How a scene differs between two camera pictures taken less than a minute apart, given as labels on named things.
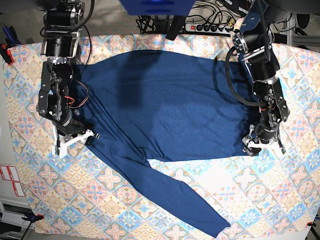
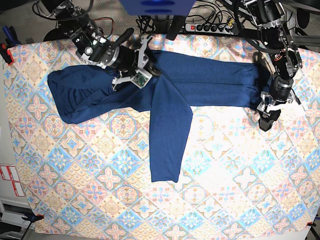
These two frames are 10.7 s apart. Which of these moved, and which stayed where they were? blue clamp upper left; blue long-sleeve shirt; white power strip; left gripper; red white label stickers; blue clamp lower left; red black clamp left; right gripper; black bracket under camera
Moved: right gripper; left gripper; blue long-sleeve shirt
Stayed: red black clamp left; black bracket under camera; red white label stickers; blue clamp upper left; white power strip; blue clamp lower left
